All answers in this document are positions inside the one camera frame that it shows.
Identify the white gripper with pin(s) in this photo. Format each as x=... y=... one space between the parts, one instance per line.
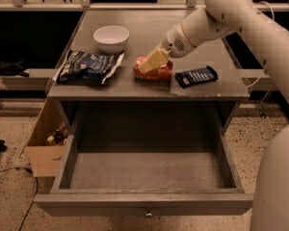
x=176 y=41

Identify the red crushed coke can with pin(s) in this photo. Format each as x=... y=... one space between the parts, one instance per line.
x=162 y=73

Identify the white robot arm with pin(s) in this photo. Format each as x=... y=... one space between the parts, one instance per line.
x=269 y=44

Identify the open grey top drawer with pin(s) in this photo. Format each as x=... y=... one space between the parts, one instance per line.
x=195 y=177

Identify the dark blue snack bar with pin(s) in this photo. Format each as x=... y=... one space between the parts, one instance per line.
x=195 y=77

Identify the white ceramic bowl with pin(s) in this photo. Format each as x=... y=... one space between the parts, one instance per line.
x=111 y=39

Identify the grey wooden cabinet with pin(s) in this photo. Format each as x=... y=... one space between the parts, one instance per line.
x=147 y=28

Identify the blue chip bag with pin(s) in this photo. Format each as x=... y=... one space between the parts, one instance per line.
x=89 y=66

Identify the items inside cardboard box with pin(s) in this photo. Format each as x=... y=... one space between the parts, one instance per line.
x=58 y=137

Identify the cardboard box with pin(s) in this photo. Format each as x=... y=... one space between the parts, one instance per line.
x=44 y=151

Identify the black object on ledge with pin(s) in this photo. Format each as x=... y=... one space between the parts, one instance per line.
x=12 y=69

